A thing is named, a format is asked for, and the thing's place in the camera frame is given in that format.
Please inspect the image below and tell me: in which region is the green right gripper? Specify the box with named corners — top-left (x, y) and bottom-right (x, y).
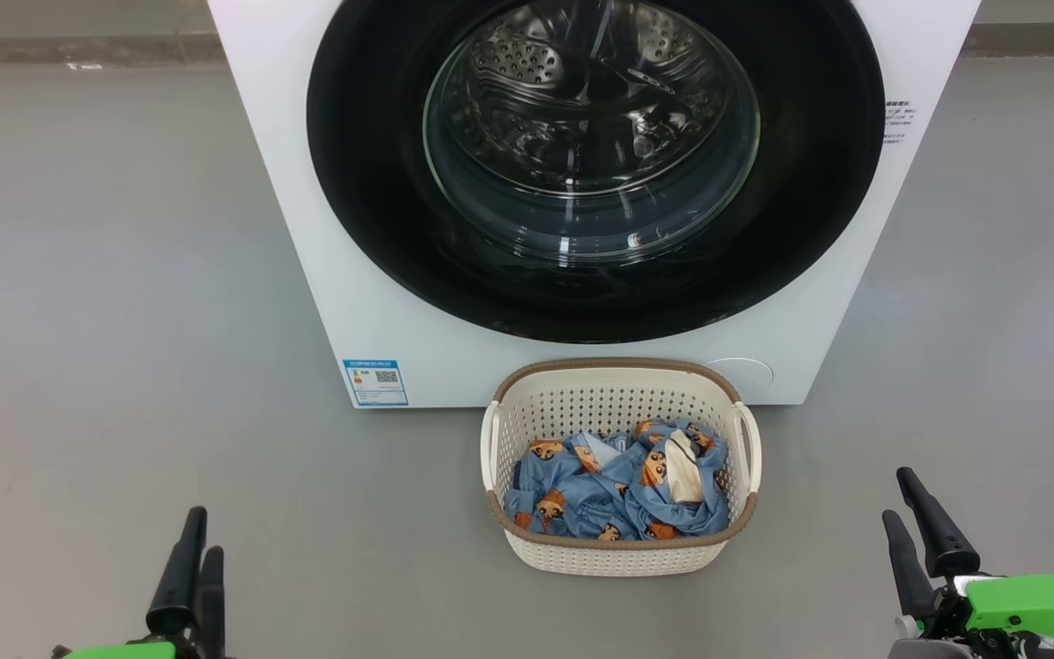
top-left (882, 467), bottom-right (1054, 659)

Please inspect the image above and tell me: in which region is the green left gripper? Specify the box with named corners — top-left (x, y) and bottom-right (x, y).
top-left (51, 506), bottom-right (227, 659)

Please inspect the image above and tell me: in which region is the black round glass washer door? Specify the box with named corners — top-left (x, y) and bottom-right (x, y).
top-left (306, 0), bottom-right (887, 345)

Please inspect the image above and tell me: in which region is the white front-load washing machine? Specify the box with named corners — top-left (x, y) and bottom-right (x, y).
top-left (207, 0), bottom-right (983, 410)

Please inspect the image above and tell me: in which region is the perforated steel washer drum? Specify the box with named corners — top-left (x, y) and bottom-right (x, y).
top-left (424, 0), bottom-right (761, 266)

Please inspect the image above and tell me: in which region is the round white filter cover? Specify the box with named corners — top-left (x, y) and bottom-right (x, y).
top-left (705, 357), bottom-right (776, 391)

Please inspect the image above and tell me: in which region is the blue energy label sticker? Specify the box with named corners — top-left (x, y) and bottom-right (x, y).
top-left (342, 359), bottom-right (409, 408)

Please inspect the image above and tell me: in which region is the cream perforated laundry basket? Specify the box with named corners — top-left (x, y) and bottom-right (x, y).
top-left (479, 358), bottom-right (763, 578)

